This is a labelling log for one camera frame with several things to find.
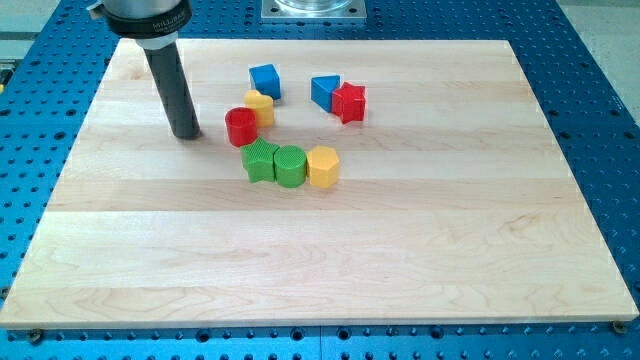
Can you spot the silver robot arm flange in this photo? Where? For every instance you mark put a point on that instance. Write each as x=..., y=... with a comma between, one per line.
x=153, y=24

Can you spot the light wooden board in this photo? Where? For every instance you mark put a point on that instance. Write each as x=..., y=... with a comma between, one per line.
x=454, y=202

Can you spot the yellow hexagon block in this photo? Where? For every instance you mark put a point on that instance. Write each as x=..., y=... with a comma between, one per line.
x=323, y=166

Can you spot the green cylinder block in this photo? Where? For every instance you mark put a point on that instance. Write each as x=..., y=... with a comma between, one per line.
x=290, y=166

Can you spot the green star block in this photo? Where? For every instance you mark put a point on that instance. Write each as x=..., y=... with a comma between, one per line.
x=258, y=160

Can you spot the red star block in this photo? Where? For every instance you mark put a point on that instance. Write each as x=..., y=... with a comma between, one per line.
x=349, y=102

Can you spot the blue triangle block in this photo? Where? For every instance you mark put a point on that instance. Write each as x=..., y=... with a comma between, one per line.
x=322, y=88

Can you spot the yellow heart block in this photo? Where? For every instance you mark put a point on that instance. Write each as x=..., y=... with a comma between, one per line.
x=263, y=107

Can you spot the red cylinder block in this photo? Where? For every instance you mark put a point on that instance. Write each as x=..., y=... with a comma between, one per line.
x=241, y=126

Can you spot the blue cube block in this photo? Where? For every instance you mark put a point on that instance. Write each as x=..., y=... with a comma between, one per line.
x=266, y=80

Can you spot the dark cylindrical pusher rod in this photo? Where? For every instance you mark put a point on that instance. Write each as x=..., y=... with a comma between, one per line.
x=170, y=80

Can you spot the left board clamp screw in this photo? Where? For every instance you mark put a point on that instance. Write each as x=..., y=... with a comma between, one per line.
x=34, y=336

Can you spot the board clamp screw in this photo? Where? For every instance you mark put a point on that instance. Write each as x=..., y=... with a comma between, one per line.
x=34, y=336
x=619, y=328

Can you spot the right board clamp screw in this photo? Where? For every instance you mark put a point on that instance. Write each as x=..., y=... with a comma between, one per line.
x=619, y=328

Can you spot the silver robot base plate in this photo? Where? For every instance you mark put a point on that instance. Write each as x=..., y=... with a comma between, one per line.
x=273, y=10

